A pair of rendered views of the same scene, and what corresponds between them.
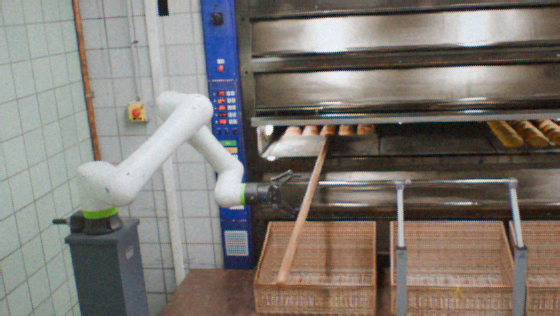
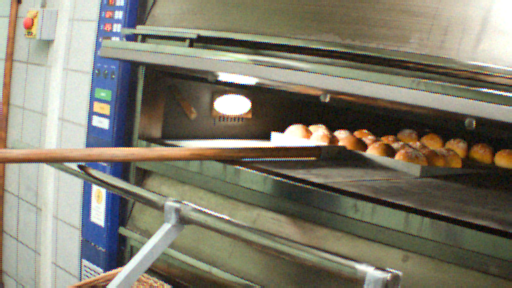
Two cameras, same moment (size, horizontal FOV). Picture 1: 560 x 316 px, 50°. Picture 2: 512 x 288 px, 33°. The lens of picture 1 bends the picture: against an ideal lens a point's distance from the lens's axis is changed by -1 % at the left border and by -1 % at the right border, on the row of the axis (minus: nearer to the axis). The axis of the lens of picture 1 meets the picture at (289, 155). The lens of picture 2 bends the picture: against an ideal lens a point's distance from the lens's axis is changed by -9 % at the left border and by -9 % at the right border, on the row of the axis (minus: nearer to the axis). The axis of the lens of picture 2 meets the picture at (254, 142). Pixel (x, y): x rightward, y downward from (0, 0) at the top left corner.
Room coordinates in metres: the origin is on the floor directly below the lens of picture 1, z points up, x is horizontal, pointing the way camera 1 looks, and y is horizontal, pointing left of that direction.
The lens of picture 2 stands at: (1.41, -1.56, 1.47)
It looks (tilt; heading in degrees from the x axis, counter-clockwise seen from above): 7 degrees down; 40
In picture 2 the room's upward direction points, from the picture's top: 6 degrees clockwise
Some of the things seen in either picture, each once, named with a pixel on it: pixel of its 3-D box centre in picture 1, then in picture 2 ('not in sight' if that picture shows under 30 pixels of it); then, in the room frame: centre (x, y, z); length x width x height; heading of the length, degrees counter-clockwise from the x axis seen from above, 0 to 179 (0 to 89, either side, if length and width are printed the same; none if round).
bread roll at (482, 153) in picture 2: not in sight; (482, 152); (3.85, -0.42, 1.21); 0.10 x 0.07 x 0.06; 82
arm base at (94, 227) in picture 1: (87, 220); not in sight; (2.09, 0.75, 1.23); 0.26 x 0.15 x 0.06; 80
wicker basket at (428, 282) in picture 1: (449, 265); not in sight; (2.59, -0.72, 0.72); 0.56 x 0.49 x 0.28; 80
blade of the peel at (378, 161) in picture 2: (330, 130); (385, 151); (3.53, -0.26, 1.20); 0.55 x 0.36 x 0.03; 81
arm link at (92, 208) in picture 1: (98, 188); not in sight; (2.07, 0.69, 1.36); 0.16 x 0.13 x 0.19; 45
